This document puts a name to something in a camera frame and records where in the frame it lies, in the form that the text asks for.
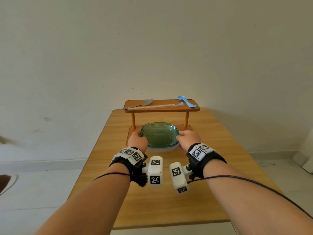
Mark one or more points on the wooden chopsticks pair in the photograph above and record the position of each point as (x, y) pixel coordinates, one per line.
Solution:
(156, 106)

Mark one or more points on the person's left hand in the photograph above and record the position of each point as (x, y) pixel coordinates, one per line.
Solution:
(137, 141)

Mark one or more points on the wooden two-tier shelf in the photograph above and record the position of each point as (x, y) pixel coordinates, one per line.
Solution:
(161, 108)

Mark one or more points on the white wrist camera with markers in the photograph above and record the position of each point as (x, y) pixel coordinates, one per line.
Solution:
(155, 171)
(178, 177)

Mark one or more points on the person's right thumb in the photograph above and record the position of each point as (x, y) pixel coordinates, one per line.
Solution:
(180, 138)

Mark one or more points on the white box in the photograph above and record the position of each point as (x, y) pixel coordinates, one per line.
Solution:
(305, 154)

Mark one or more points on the metal spoon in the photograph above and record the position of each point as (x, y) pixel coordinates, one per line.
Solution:
(147, 101)

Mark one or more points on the person's left thumb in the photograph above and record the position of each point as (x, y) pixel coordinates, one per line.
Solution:
(140, 134)

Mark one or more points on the person's right forearm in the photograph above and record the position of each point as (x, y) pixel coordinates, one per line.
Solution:
(247, 203)

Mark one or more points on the blue plastic spoon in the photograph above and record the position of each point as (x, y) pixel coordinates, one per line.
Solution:
(186, 101)

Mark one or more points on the green translucent square bowl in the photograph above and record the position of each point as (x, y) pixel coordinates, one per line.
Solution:
(160, 134)

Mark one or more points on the person's right hand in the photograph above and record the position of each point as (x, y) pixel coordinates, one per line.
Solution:
(190, 139)

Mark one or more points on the person's left forearm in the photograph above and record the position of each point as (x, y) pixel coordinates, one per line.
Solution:
(97, 203)

